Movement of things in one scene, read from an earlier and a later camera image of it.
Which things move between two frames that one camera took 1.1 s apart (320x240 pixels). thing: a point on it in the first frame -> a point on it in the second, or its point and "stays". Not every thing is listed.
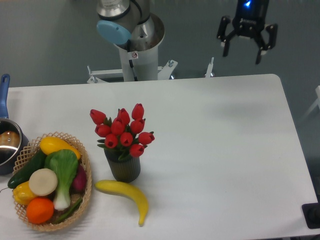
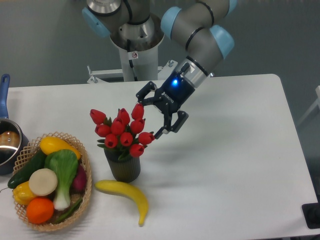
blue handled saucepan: (13, 140) stays
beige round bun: (43, 182) stays
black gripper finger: (222, 25) -> (149, 86)
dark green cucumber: (38, 162) stays
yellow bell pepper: (23, 194) stays
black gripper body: (250, 17) -> (171, 95)
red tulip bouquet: (124, 135) stays
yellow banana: (125, 188) stays
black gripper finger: (272, 29) -> (168, 127)
